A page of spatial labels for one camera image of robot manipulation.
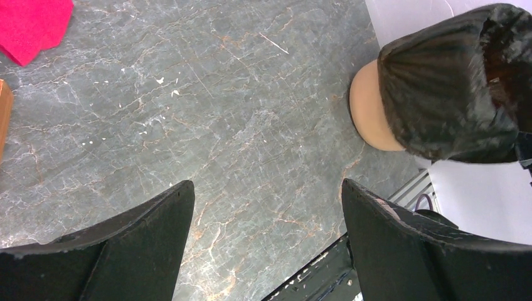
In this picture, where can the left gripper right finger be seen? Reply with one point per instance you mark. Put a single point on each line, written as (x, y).
(402, 255)

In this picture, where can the crumpled red cloth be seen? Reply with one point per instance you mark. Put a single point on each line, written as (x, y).
(29, 27)

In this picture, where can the orange compartment tray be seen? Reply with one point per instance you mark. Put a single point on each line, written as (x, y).
(7, 100)

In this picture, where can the black plastic trash bag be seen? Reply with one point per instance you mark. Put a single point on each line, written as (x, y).
(461, 89)

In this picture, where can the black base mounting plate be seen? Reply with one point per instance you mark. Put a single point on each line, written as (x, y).
(329, 276)

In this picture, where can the aluminium frame rail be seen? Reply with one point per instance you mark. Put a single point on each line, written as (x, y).
(417, 193)

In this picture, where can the orange trash bin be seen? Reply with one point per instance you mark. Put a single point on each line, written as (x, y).
(367, 111)

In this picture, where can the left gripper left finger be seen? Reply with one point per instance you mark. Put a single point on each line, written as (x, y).
(135, 255)

